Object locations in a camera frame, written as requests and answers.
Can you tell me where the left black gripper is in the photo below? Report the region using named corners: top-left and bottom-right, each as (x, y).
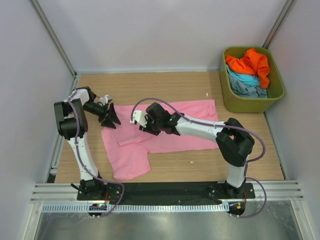
top-left (83, 101), bottom-right (121, 129)

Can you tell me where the pink t shirt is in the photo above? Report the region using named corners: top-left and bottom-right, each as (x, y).
top-left (101, 105), bottom-right (218, 181)

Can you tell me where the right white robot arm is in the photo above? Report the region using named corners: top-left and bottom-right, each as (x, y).
top-left (131, 102), bottom-right (255, 198)

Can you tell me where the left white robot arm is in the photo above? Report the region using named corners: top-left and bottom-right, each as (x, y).
top-left (53, 86), bottom-right (121, 200)

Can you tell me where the olive green plastic bin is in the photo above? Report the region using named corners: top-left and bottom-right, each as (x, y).
top-left (219, 47), bottom-right (285, 113)

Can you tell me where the grey blue t shirt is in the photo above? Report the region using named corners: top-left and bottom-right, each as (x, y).
top-left (228, 74), bottom-right (268, 99)

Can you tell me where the light blue t shirt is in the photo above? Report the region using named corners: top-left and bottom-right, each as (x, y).
top-left (227, 68), bottom-right (260, 87)

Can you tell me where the orange t shirt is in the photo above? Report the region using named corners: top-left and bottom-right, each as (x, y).
top-left (225, 48), bottom-right (270, 89)

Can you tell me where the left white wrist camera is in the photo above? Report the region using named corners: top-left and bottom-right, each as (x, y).
top-left (99, 94), bottom-right (113, 105)

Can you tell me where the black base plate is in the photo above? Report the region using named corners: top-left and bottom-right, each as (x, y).
top-left (71, 181), bottom-right (256, 206)

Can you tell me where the aluminium front rail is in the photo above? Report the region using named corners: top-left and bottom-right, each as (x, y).
top-left (30, 180), bottom-right (303, 206)

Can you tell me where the slotted cable duct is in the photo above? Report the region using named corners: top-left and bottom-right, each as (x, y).
top-left (41, 202), bottom-right (229, 214)

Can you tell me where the left aluminium corner post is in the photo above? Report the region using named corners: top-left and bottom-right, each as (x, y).
top-left (29, 0), bottom-right (77, 78)

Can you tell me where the aluminium corner post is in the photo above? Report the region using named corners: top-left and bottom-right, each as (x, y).
top-left (262, 0), bottom-right (297, 49)
top-left (29, 0), bottom-right (77, 78)

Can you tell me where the right aluminium corner post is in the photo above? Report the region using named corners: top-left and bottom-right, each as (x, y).
top-left (262, 0), bottom-right (297, 49)

